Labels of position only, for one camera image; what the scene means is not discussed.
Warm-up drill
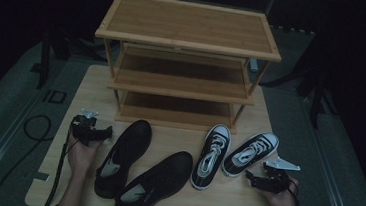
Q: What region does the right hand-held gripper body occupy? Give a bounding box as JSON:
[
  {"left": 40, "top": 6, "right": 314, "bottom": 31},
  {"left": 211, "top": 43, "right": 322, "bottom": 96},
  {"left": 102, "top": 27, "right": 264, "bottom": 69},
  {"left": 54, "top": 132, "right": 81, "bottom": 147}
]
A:
[{"left": 257, "top": 155, "right": 302, "bottom": 196}]

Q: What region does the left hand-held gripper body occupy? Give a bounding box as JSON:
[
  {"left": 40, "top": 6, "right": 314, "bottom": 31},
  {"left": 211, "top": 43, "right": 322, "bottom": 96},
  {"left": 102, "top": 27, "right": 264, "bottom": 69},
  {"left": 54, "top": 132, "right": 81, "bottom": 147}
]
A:
[{"left": 69, "top": 107, "right": 104, "bottom": 148}]

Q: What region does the black slip-on shoe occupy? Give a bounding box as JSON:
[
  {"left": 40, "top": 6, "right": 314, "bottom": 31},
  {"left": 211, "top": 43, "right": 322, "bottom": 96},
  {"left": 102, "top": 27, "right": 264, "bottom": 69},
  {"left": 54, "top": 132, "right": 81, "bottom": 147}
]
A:
[
  {"left": 114, "top": 145, "right": 195, "bottom": 206},
  {"left": 92, "top": 115, "right": 154, "bottom": 203}
]

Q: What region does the black white canvas sneaker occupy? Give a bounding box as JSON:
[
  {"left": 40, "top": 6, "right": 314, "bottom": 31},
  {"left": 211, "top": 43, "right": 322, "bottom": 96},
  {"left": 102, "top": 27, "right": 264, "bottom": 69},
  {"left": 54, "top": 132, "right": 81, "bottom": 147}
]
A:
[
  {"left": 220, "top": 128, "right": 281, "bottom": 182},
  {"left": 189, "top": 121, "right": 233, "bottom": 193}
]

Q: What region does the wooden three-tier shoe rack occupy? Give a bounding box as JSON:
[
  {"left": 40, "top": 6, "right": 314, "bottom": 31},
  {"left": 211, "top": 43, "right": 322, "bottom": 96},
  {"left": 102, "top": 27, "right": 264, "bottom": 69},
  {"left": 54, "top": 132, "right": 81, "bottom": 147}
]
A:
[{"left": 87, "top": 0, "right": 287, "bottom": 139}]

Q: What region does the person's right hand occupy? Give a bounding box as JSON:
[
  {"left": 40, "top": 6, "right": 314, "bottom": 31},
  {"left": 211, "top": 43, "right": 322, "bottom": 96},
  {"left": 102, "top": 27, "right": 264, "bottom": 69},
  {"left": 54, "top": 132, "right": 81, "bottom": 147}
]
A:
[{"left": 260, "top": 186, "right": 299, "bottom": 206}]

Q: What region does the person's left hand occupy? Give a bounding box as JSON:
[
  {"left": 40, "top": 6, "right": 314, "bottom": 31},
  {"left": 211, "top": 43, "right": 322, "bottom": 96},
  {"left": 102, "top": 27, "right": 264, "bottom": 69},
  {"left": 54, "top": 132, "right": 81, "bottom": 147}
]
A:
[{"left": 64, "top": 134, "right": 104, "bottom": 176}]

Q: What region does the black metal stand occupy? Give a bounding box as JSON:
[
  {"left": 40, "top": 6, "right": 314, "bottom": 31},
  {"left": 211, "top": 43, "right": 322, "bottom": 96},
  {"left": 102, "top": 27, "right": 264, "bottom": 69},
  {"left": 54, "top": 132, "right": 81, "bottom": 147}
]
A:
[
  {"left": 258, "top": 53, "right": 343, "bottom": 130},
  {"left": 36, "top": 24, "right": 78, "bottom": 93}
]

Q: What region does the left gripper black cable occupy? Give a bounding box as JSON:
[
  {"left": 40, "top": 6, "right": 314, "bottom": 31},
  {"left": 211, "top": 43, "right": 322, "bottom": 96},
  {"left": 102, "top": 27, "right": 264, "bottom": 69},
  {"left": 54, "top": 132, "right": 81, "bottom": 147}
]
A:
[{"left": 42, "top": 117, "right": 82, "bottom": 206}]

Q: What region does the black floor socket frame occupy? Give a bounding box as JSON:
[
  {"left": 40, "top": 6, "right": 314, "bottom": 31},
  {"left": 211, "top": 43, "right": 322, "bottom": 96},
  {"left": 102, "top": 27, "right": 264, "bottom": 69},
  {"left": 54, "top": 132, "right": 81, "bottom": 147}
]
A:
[{"left": 43, "top": 89, "right": 69, "bottom": 105}]

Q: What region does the black floor cable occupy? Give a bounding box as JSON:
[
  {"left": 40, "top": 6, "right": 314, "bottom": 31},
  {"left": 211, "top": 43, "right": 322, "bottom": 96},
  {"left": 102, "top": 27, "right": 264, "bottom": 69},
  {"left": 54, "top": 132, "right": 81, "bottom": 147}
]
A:
[{"left": 0, "top": 110, "right": 53, "bottom": 206}]

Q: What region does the grey metal post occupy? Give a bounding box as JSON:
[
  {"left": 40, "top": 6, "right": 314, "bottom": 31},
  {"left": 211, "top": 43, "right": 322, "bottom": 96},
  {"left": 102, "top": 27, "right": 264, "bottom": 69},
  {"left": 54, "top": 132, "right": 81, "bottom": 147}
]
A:
[{"left": 248, "top": 58, "right": 260, "bottom": 73}]

